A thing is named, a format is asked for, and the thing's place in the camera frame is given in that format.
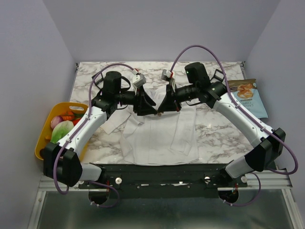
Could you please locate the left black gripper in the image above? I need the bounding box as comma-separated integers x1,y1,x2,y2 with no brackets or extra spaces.
115,85,158,116

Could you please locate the white button shirt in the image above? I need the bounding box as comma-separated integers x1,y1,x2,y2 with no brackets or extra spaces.
102,103,199,166

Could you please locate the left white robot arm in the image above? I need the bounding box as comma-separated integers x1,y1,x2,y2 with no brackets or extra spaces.
43,70,157,188

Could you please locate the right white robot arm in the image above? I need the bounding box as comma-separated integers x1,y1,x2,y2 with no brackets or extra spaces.
158,62,285,187

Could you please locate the red toy pepper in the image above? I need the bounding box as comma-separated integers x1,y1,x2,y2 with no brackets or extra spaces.
72,117,81,126

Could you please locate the blue chips bag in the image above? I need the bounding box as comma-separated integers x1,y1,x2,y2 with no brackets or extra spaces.
228,79,268,119

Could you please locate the orange toy carrot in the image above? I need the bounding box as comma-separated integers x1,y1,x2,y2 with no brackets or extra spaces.
60,111,75,121

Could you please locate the green toy lettuce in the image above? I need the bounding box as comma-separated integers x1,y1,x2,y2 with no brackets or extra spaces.
51,121,74,144

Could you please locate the yellow plastic basket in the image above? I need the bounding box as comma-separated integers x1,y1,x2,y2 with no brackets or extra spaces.
35,102,88,160

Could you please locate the purple toy onion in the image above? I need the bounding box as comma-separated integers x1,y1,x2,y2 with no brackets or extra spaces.
50,115,64,129

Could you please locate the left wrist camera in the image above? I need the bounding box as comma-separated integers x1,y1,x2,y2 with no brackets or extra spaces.
132,73,146,88

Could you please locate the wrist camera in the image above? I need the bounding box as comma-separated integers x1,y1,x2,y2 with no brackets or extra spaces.
132,73,146,88
161,69,173,82

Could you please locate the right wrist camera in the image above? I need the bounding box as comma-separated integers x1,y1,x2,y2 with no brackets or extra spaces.
161,69,173,82

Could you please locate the left black frame stand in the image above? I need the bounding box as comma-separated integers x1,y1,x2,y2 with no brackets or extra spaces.
91,73,104,90

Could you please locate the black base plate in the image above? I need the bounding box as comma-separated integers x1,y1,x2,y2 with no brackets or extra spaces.
76,164,247,199

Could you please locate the aluminium rail frame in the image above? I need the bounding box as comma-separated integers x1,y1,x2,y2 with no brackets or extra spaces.
27,169,300,229

